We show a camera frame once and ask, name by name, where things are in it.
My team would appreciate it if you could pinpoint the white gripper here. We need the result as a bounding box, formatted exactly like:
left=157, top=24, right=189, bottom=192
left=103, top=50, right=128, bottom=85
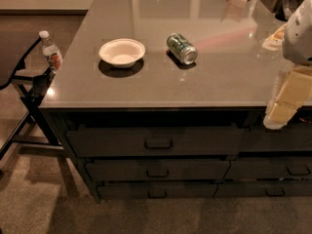
left=263, top=65, right=312, bottom=130

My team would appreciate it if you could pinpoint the dark drawer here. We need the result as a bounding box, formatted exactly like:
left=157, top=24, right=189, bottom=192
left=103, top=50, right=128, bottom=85
left=66, top=126, right=244, bottom=157
left=225, top=157, right=312, bottom=180
left=85, top=159, right=229, bottom=181
left=215, top=180, right=312, bottom=197
left=97, top=182, right=217, bottom=199
left=240, top=124, right=312, bottom=152

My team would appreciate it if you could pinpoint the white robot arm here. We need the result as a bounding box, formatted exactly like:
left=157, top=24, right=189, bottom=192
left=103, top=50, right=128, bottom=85
left=263, top=0, right=312, bottom=130

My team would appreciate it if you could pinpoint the glass jar with snacks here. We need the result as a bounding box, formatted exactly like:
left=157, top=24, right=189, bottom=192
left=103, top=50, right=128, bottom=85
left=262, top=24, right=287, bottom=51

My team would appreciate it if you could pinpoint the green soda can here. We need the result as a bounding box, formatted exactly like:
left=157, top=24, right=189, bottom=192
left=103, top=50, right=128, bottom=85
left=167, top=33, right=197, bottom=65

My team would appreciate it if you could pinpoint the dark counter cabinet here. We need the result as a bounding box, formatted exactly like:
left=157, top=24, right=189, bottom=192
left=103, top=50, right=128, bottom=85
left=41, top=0, right=312, bottom=201

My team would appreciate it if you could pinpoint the white paper bowl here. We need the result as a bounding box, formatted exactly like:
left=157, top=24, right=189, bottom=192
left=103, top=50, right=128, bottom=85
left=98, top=38, right=145, bottom=68

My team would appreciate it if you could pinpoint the clear plastic water bottle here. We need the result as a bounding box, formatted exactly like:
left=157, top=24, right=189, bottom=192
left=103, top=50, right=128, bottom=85
left=39, top=30, right=62, bottom=71

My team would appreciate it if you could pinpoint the black folding chair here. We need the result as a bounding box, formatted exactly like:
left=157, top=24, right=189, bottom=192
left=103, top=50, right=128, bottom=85
left=0, top=31, right=60, bottom=159

